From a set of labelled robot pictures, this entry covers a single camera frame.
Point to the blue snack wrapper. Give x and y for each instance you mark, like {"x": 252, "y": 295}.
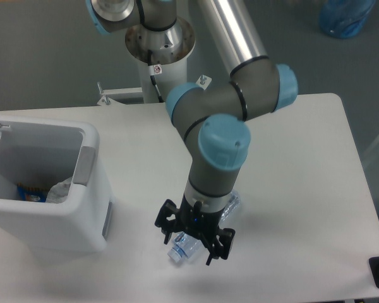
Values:
{"x": 32, "y": 194}

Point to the clear plastic bag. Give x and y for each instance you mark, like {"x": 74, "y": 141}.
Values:
{"x": 59, "y": 192}

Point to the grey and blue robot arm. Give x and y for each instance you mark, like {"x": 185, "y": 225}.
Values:
{"x": 211, "y": 122}

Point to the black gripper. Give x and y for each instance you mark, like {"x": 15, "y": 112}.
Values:
{"x": 198, "y": 223}

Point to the clear plastic water bottle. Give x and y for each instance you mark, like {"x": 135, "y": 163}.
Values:
{"x": 184, "y": 246}

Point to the white trash can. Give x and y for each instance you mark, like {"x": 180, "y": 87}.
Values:
{"x": 39, "y": 152}

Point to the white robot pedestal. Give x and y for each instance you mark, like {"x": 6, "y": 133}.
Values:
{"x": 163, "y": 79}

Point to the white pedestal base frame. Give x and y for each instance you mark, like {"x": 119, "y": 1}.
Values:
{"x": 122, "y": 95}

